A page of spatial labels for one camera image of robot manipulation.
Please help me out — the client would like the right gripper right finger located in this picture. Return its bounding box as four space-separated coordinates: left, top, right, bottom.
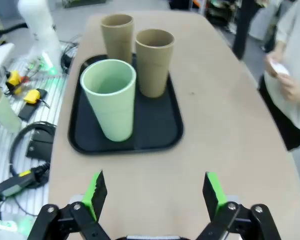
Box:
196 171 282 240

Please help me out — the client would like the black flat base plate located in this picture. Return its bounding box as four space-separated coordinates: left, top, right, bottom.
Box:
18 100 41 123

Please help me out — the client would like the black cable bundle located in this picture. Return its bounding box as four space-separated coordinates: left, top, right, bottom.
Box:
60 41 80 75

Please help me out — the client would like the pale green tall cup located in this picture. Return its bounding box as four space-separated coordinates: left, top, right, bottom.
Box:
0 94 22 134
80 59 137 143

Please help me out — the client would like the bystander in black trousers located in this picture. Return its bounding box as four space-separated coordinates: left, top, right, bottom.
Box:
232 0 259 61

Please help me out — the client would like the yellow dome push button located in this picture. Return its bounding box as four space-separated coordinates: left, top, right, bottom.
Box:
23 88 48 104

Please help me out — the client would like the person's left hand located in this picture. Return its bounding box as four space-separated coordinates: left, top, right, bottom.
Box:
276 73 300 103

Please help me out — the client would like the person's right hand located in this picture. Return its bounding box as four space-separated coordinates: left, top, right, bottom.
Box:
264 50 281 79

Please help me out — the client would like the black plastic tray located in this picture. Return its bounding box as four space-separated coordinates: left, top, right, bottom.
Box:
68 53 185 155

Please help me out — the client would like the tan tall cup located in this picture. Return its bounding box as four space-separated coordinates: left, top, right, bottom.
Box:
135 28 176 98
100 14 135 66

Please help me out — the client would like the black handheld enabling controller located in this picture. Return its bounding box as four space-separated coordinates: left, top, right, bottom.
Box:
0 162 51 202

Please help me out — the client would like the yellow box red stop button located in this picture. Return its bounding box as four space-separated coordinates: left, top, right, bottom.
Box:
5 70 22 95

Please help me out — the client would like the black coiled cable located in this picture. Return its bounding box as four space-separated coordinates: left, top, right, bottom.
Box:
9 121 58 177

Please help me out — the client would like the person's right forearm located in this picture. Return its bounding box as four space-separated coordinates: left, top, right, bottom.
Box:
271 39 288 60

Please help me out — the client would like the person in grey sweater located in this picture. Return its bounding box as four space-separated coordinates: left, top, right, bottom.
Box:
257 0 300 152

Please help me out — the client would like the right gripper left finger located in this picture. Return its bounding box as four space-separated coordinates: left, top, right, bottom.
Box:
27 169 112 240

